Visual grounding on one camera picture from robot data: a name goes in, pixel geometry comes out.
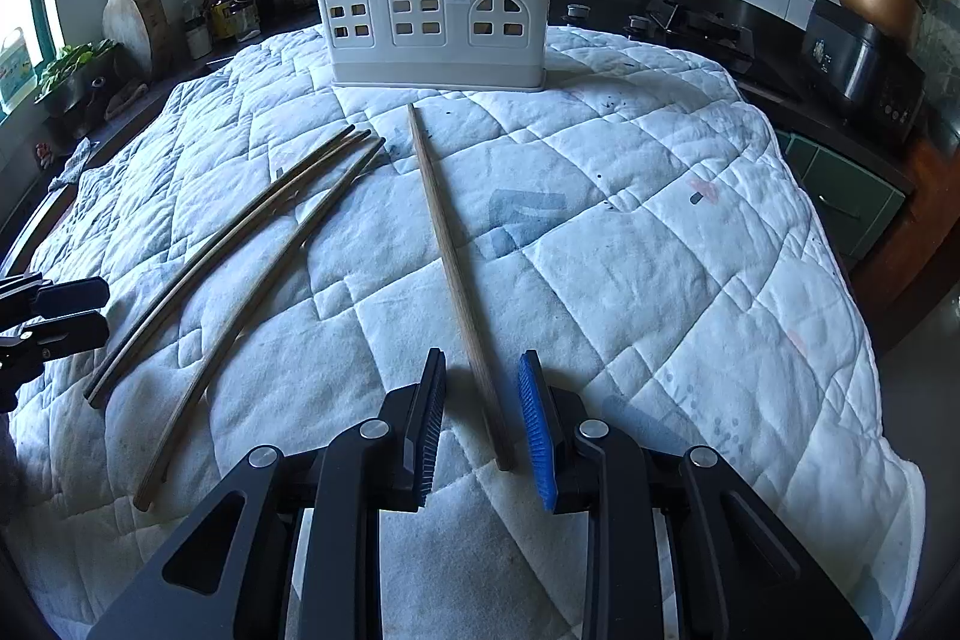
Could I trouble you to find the black gas stove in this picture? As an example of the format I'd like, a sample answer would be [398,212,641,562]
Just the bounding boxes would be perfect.
[560,0,755,74]

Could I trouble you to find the black rice cooker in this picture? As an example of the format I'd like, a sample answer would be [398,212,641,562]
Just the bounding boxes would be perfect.
[799,0,924,146]

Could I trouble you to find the round wooden cutting board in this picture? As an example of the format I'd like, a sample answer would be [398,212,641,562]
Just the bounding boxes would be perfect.
[103,0,174,81]

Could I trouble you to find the white plastic utensil holder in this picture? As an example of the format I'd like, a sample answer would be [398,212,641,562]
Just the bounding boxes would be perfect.
[317,0,550,91]

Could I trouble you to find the grey rag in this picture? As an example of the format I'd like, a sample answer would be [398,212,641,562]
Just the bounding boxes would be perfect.
[47,138,99,193]

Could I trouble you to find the green cabinet door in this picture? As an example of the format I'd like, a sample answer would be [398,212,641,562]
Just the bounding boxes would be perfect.
[776,131,907,268]

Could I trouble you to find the light wooden chopstick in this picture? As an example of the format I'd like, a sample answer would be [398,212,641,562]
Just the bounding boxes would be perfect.
[407,104,516,471]

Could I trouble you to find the dark chopstick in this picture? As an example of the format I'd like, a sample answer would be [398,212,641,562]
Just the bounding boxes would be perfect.
[83,125,370,409]
[88,128,374,411]
[133,138,386,512]

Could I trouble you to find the green vegetables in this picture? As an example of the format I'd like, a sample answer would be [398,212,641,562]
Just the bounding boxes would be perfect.
[37,39,116,99]

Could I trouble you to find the white quilted cloth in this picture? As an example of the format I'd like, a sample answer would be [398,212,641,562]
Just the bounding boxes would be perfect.
[3,28,926,638]

